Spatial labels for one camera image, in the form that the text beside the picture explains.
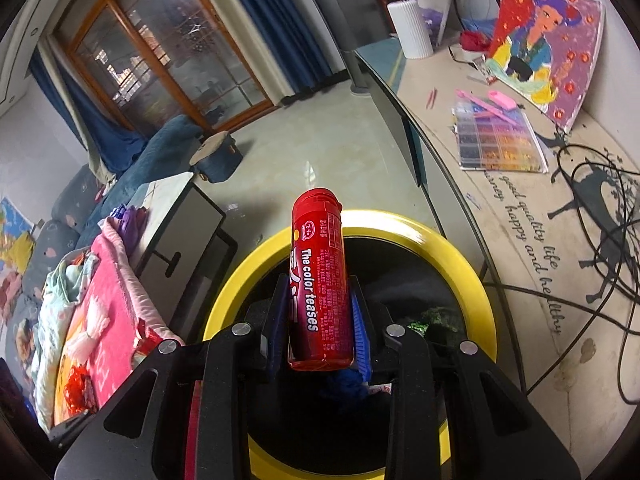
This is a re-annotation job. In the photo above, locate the tangled black cable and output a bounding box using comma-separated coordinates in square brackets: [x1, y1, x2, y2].
[479, 142, 640, 407]

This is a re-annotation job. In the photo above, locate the red orange crinkled wrapper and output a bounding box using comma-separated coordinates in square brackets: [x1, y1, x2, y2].
[63, 363, 99, 414]

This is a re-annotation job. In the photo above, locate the light green cartoon quilt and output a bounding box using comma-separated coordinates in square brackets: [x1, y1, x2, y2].
[29, 249, 102, 434]

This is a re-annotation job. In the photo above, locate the blue and beige curtain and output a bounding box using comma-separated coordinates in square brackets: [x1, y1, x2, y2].
[26, 39, 147, 177]
[211, 0, 352, 107]

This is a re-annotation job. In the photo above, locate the purple bag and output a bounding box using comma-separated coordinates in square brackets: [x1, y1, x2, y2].
[107, 203, 149, 257]

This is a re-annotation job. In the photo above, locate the grey tower air conditioner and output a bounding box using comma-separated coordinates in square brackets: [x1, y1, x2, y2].
[294, 0, 397, 97]

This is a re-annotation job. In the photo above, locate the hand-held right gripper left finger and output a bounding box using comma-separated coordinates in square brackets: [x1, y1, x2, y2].
[54, 277, 293, 480]

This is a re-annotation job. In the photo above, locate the colourful figure painting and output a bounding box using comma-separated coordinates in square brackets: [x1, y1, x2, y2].
[484, 0, 607, 134]

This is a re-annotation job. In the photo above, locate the world map poster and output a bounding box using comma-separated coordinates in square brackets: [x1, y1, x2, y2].
[0, 197, 37, 274]

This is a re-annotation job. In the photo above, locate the red candy tube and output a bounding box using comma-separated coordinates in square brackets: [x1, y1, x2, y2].
[289, 188, 357, 373]

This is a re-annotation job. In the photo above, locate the colourful bead tray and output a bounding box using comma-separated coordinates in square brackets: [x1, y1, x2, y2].
[451, 104, 550, 175]

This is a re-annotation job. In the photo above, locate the blue plastic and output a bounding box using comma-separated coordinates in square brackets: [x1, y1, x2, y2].
[321, 369, 372, 402]

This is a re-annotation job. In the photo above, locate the pink bear printed blanket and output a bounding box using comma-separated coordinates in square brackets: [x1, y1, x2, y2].
[52, 219, 187, 427]

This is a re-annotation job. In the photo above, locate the pink small box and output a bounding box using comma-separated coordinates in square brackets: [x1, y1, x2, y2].
[487, 89, 519, 110]

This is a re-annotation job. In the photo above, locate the wooden glass sliding door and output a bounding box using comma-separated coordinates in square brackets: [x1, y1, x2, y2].
[51, 0, 279, 134]

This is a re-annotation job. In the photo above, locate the small photo card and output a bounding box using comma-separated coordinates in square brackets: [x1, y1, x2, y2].
[472, 57, 497, 87]

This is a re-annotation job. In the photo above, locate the green glitter wrapper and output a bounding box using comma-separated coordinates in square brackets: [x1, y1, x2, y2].
[406, 306, 454, 337]

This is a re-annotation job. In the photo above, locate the blue patterned sofa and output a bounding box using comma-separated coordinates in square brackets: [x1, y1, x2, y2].
[0, 114, 207, 361]

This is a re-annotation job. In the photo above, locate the white framed board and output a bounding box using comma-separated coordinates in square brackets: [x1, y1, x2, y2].
[414, 0, 457, 49]

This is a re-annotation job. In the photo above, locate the yellow rimmed black bin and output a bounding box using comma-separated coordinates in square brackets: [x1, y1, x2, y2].
[202, 208, 499, 480]

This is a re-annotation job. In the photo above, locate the white ribbed vase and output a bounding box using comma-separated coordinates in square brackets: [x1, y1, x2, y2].
[387, 0, 435, 60]

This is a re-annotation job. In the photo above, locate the red yarn ball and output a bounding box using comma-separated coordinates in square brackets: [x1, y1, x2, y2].
[459, 29, 490, 54]

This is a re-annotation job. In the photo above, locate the red candy bar wrapper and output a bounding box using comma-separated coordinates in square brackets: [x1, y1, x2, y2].
[131, 319, 157, 357]

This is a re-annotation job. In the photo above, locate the round blue stool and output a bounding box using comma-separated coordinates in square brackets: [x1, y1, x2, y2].
[188, 130, 245, 185]

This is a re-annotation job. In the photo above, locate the pink pen tool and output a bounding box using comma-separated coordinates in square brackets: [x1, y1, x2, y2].
[454, 88, 522, 127]

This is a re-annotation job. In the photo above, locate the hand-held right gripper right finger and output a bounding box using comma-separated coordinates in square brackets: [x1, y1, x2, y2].
[349, 275, 582, 480]

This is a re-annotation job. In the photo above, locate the small white foam net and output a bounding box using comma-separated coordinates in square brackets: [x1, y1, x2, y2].
[64, 302, 110, 359]

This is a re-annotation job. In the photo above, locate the white top coffee table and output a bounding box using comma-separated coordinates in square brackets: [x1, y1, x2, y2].
[131, 172, 239, 332]

